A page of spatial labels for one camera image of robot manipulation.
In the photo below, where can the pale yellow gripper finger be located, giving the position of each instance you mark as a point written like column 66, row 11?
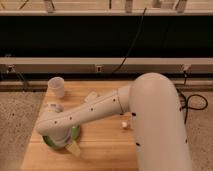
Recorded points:
column 74, row 148

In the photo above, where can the green ceramic bowl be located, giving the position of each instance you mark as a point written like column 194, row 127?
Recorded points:
column 73, row 134

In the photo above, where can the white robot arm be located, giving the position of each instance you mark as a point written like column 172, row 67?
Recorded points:
column 157, row 118

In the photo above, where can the white flat object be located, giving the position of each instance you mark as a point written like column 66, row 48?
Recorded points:
column 91, row 96

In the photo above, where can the small white object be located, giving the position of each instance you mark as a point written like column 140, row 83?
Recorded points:
column 124, row 125

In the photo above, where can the white plastic cup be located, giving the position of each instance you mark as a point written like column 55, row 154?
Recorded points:
column 56, row 85

